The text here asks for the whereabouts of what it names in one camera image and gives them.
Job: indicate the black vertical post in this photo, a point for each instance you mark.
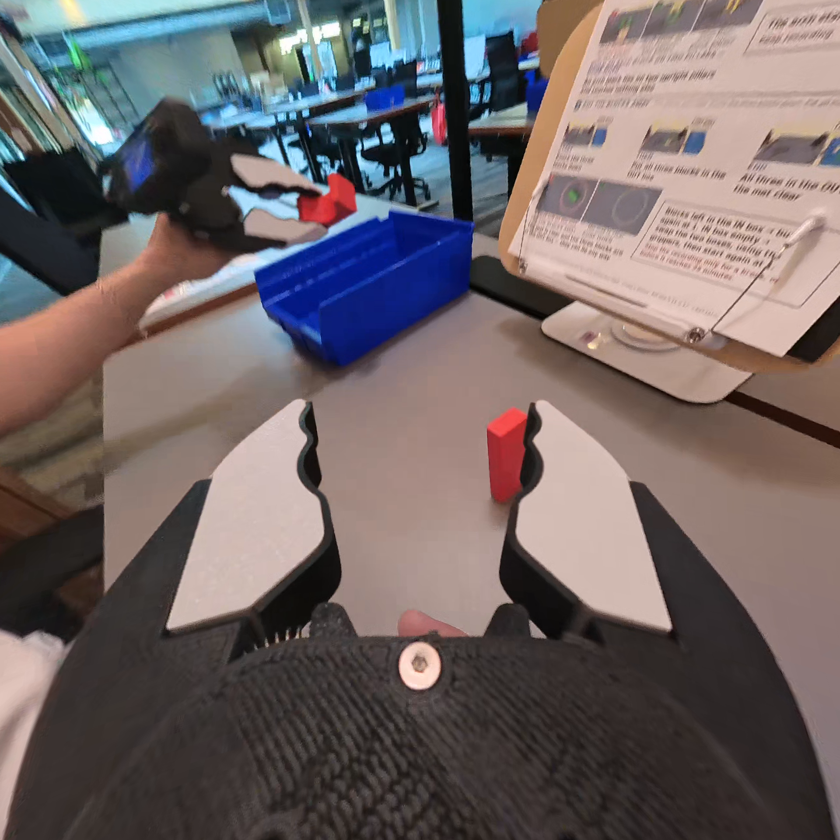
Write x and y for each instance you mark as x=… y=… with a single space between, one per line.
x=455 y=105

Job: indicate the person's right hand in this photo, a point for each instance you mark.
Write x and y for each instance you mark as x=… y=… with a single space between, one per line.
x=426 y=625

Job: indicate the red arch block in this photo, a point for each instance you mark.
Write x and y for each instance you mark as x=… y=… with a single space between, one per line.
x=325 y=205

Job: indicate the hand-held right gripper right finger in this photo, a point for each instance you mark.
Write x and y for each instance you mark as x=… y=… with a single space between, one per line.
x=581 y=518

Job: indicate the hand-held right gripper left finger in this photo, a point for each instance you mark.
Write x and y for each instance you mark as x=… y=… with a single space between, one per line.
x=253 y=525

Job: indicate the white stand base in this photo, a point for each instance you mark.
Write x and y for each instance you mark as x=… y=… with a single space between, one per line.
x=656 y=364

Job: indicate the printed instruction sheet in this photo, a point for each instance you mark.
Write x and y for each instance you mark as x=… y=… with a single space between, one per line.
x=656 y=98

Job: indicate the wood-edged office desk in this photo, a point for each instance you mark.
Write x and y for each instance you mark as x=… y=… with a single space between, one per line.
x=367 y=118
x=502 y=124

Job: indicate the black office chair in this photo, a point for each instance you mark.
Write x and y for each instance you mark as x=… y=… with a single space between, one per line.
x=390 y=154
x=502 y=69

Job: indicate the small blue bin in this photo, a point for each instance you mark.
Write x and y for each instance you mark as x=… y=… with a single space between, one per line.
x=384 y=97

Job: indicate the person's left hand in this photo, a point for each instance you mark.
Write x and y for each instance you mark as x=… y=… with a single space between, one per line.
x=170 y=262

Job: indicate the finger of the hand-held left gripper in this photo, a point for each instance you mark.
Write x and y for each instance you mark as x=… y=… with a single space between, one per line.
x=282 y=228
x=269 y=172

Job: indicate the blue plastic bin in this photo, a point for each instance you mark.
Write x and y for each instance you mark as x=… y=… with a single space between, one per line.
x=367 y=289

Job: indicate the red pillar block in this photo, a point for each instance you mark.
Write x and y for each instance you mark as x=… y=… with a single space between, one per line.
x=506 y=459

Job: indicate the person's left forearm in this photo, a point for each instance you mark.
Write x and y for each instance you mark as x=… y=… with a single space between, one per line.
x=59 y=341

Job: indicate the wooden document board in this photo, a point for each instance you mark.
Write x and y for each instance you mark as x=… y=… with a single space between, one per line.
x=548 y=131

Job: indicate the red bag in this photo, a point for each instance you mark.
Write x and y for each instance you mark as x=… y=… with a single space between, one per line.
x=438 y=121

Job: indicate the person's white clothing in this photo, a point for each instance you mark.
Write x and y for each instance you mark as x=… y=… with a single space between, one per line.
x=26 y=709

